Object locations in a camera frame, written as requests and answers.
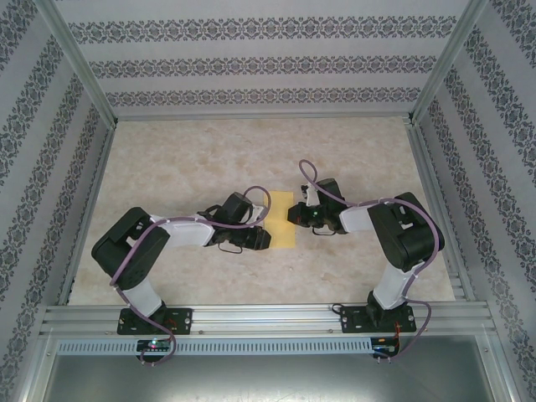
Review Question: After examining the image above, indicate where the yellow paper sheet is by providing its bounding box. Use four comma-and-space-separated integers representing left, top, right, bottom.
264, 191, 296, 250

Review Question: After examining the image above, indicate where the grey metal sheet panel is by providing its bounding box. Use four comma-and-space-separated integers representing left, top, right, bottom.
24, 353, 516, 402

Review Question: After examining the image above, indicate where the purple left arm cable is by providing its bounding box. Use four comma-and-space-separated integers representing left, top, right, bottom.
111, 186, 271, 366

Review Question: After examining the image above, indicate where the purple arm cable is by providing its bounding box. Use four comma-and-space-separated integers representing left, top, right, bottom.
297, 158, 445, 362
111, 186, 271, 366

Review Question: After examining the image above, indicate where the aluminium mounting rail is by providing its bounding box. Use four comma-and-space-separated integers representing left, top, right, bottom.
39, 304, 499, 337

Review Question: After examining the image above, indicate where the aluminium cross rail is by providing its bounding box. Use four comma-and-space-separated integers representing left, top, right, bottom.
112, 111, 415, 123

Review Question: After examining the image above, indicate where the aluminium side rail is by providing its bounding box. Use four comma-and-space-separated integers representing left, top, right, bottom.
56, 123, 119, 306
404, 119, 477, 302

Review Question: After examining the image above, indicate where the grey slotted cable duct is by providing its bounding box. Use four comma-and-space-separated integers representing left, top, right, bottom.
56, 338, 374, 357

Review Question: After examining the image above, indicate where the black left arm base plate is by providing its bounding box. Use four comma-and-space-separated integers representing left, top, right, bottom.
116, 307, 194, 336

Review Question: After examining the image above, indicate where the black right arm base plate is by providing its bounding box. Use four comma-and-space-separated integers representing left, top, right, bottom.
338, 305, 418, 335

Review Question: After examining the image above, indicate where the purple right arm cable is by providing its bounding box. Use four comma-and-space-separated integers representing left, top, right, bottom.
297, 158, 445, 362

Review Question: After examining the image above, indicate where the aluminium frame post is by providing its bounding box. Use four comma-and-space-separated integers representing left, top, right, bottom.
35, 0, 119, 126
408, 0, 491, 125

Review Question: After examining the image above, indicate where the aluminium frame leg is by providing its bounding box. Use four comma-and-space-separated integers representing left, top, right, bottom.
10, 330, 58, 402
485, 330, 527, 402

